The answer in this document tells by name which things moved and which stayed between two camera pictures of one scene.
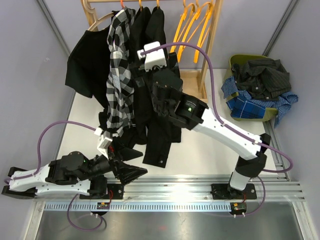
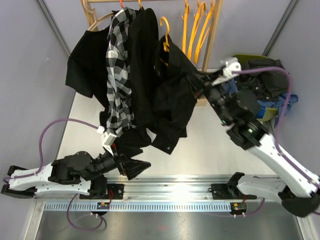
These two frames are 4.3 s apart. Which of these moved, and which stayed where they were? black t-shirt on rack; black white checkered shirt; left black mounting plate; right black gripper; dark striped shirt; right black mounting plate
Moved: right black gripper
Stayed: black white checkered shirt; dark striped shirt; right black mounting plate; black t-shirt on rack; left black mounting plate
